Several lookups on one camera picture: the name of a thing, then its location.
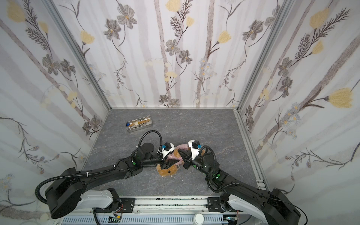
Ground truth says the white round cap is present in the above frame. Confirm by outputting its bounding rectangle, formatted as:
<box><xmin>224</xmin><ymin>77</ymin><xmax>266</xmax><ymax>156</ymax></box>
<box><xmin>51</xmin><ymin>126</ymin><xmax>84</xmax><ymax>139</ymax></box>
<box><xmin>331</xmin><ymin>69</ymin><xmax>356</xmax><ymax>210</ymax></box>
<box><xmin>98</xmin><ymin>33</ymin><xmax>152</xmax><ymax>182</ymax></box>
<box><xmin>193</xmin><ymin>213</ymin><xmax>205</xmax><ymax>225</ymax></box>

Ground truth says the black mounting plate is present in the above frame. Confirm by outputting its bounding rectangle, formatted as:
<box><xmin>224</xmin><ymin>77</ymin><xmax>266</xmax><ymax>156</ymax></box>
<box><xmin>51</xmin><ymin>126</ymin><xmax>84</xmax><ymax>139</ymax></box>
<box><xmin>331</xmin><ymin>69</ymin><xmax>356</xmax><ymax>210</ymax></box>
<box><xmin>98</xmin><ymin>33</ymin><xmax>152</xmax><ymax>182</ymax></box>
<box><xmin>95</xmin><ymin>198</ymin><xmax>136</xmax><ymax>213</ymax></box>
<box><xmin>206</xmin><ymin>197</ymin><xmax>236</xmax><ymax>213</ymax></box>

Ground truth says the brown teddy bear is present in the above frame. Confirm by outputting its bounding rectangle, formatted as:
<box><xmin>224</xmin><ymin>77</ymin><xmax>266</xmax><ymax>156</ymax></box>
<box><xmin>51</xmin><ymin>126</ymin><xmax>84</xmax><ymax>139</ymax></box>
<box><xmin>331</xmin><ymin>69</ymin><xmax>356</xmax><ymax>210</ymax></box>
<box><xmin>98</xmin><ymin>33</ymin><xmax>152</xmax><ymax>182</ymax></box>
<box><xmin>156</xmin><ymin>144</ymin><xmax>190</xmax><ymax>177</ymax></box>

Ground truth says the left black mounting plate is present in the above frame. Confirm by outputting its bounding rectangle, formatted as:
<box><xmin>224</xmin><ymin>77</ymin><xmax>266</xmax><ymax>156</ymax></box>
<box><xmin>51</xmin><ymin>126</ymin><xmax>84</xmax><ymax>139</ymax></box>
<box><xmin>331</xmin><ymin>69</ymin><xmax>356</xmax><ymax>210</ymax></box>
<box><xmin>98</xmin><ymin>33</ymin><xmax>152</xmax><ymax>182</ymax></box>
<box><xmin>95</xmin><ymin>198</ymin><xmax>136</xmax><ymax>213</ymax></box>

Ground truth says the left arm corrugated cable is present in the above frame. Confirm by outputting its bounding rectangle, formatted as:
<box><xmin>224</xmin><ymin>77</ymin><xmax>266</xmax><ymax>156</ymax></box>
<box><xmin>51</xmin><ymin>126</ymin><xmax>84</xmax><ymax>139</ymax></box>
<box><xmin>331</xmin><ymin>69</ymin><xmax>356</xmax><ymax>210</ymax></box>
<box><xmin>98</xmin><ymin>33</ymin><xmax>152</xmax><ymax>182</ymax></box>
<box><xmin>35</xmin><ymin>165</ymin><xmax>116</xmax><ymax>205</ymax></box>

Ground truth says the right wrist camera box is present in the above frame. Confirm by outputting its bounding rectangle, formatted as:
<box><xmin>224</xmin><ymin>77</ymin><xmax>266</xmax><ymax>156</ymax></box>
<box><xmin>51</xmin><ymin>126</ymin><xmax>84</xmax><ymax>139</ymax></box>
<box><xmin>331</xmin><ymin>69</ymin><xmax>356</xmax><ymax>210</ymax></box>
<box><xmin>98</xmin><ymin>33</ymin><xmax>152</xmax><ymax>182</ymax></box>
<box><xmin>188</xmin><ymin>140</ymin><xmax>202</xmax><ymax>160</ymax></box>

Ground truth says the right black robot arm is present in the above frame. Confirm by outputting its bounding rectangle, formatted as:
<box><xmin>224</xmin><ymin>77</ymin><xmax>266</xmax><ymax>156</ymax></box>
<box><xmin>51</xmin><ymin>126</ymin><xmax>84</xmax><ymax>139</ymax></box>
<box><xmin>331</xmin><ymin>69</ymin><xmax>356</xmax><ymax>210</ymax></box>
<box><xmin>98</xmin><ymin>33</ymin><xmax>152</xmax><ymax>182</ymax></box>
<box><xmin>178</xmin><ymin>149</ymin><xmax>301</xmax><ymax>225</ymax></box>

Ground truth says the pink fleece bear hoodie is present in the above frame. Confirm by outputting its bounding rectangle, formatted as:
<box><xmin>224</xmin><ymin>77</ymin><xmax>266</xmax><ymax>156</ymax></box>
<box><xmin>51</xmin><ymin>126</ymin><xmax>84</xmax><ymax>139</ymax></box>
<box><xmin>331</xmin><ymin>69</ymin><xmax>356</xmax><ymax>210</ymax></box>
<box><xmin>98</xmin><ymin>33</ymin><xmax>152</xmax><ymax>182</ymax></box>
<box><xmin>167</xmin><ymin>144</ymin><xmax>192</xmax><ymax>162</ymax></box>

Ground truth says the clear plastic tool box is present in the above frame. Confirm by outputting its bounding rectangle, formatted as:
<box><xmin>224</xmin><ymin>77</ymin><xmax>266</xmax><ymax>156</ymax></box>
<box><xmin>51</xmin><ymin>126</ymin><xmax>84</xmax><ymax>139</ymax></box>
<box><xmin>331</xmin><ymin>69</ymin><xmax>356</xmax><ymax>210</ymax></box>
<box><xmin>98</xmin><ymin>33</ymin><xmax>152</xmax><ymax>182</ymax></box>
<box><xmin>126</xmin><ymin>116</ymin><xmax>153</xmax><ymax>132</ymax></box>

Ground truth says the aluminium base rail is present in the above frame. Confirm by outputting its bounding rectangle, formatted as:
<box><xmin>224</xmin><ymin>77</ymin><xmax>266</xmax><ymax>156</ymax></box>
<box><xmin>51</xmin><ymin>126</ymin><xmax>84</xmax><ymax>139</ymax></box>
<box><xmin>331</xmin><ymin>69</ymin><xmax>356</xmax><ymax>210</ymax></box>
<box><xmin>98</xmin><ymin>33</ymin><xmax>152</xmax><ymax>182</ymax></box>
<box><xmin>50</xmin><ymin>195</ymin><xmax>290</xmax><ymax>225</ymax></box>

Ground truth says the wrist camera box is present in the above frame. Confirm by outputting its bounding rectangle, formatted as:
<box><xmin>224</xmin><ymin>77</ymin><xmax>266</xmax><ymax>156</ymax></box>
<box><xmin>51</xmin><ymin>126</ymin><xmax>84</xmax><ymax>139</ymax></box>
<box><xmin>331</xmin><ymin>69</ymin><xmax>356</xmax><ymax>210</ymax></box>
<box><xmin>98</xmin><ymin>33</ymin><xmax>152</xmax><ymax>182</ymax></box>
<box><xmin>188</xmin><ymin>140</ymin><xmax>202</xmax><ymax>160</ymax></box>
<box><xmin>157</xmin><ymin>142</ymin><xmax>175</xmax><ymax>159</ymax></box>

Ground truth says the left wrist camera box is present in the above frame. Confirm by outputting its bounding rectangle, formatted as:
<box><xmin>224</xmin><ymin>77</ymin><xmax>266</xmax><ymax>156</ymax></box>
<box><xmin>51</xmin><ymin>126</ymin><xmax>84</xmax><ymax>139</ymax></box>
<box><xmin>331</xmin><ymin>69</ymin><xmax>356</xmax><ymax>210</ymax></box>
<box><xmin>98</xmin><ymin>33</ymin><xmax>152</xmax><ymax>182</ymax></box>
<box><xmin>157</xmin><ymin>142</ymin><xmax>175</xmax><ymax>159</ymax></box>

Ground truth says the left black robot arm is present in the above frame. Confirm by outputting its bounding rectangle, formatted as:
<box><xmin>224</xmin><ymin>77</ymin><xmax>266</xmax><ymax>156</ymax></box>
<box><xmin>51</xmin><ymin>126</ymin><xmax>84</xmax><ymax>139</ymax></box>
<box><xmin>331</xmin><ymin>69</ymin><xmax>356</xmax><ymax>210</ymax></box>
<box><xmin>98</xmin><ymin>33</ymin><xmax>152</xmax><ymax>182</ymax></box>
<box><xmin>35</xmin><ymin>142</ymin><xmax>179</xmax><ymax>219</ymax></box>

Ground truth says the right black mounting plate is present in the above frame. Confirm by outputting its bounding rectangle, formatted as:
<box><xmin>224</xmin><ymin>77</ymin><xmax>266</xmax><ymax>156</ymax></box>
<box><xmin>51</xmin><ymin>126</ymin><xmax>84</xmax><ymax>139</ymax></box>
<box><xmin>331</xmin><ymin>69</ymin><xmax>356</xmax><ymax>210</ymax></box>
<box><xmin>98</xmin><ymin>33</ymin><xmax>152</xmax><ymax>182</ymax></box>
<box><xmin>206</xmin><ymin>197</ymin><xmax>236</xmax><ymax>213</ymax></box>

